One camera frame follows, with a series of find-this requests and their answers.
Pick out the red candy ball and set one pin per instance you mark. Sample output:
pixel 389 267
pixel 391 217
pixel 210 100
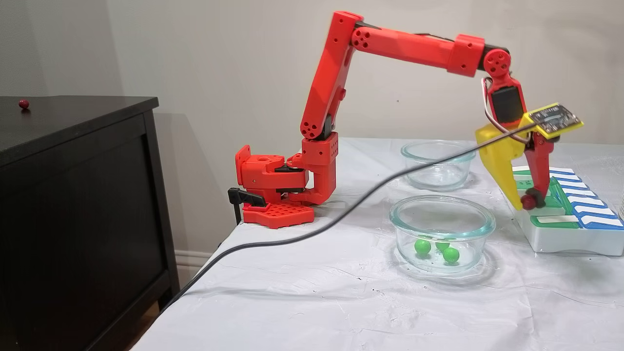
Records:
pixel 527 202
pixel 24 104

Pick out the green candy ball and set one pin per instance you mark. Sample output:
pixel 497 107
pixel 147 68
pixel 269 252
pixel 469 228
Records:
pixel 422 247
pixel 451 255
pixel 442 245

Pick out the weekly pill organizer box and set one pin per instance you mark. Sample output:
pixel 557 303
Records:
pixel 570 239

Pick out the small clear glass bowl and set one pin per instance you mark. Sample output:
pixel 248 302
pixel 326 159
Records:
pixel 438 151

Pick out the large clear glass bowl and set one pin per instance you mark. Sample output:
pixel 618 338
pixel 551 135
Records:
pixel 441 214

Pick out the white plastic table cover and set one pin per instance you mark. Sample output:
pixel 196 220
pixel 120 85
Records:
pixel 317 302

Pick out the black table clamp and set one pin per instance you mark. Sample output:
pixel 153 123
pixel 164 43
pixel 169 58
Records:
pixel 243 196

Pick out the black wooden cabinet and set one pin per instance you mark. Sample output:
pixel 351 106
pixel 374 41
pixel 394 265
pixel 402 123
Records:
pixel 73 219

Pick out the camera board on yellow mount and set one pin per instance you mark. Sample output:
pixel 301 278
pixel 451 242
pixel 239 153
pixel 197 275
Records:
pixel 555 118

